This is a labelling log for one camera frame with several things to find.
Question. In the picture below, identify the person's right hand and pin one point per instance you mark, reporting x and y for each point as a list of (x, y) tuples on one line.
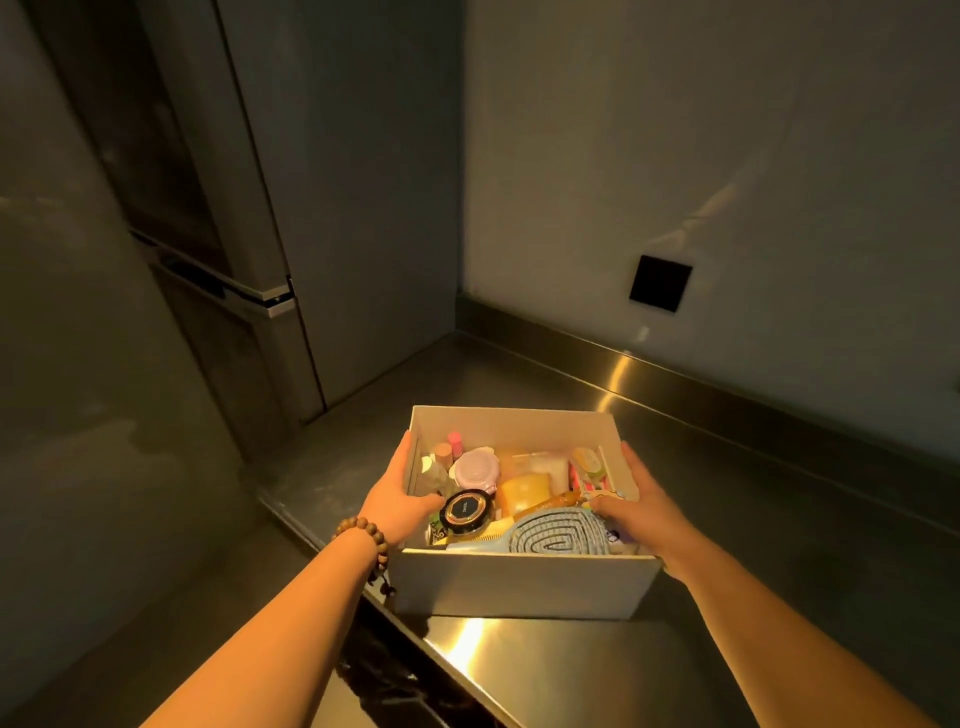
[(652, 525)]

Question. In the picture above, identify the person's left hand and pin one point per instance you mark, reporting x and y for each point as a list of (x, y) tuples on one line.
[(390, 506)]

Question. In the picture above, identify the person's left thumb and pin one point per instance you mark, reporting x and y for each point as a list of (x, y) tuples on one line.
[(427, 505)]

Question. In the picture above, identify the person's right thumb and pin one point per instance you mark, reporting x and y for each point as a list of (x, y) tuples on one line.
[(609, 510)]

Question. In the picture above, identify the white storage box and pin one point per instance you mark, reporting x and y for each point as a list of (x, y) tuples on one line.
[(525, 589)]

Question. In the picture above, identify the person's right forearm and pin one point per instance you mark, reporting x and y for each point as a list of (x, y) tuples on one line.
[(772, 660)]

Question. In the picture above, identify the person's left forearm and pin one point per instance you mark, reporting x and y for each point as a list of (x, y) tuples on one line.
[(285, 645)]

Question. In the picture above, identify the small clear bottle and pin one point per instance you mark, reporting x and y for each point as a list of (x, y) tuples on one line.
[(430, 476)]

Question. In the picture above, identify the black round compact case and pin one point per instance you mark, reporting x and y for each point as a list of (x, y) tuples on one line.
[(468, 511)]

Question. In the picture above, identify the pink small box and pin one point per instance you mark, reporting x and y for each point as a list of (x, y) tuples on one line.
[(579, 480)]

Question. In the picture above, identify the amber slim bottle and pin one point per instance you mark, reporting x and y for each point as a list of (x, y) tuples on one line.
[(559, 502)]

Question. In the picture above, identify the green round small container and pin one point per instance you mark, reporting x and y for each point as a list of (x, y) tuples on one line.
[(589, 463)]

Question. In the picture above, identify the beige capped tube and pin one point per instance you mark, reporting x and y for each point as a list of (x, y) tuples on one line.
[(443, 454)]

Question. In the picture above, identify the yellow comb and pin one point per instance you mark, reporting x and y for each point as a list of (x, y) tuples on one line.
[(469, 538)]

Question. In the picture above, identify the light blue hairbrush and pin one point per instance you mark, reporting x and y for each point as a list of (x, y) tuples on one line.
[(559, 532)]

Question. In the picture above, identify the pink round case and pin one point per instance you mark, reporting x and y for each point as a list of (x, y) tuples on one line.
[(477, 471)]

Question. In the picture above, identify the pink lipstick tube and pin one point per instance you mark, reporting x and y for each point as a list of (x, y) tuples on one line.
[(455, 441)]

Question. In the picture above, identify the clear plastic packet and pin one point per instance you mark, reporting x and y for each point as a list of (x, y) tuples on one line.
[(546, 465)]

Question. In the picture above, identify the yellow soap block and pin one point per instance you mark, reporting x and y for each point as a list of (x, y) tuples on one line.
[(525, 493)]

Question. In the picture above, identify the grey steel refrigerator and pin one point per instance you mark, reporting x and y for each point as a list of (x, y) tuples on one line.
[(322, 187)]

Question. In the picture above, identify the black square wall socket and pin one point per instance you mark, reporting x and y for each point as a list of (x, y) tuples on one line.
[(660, 283)]

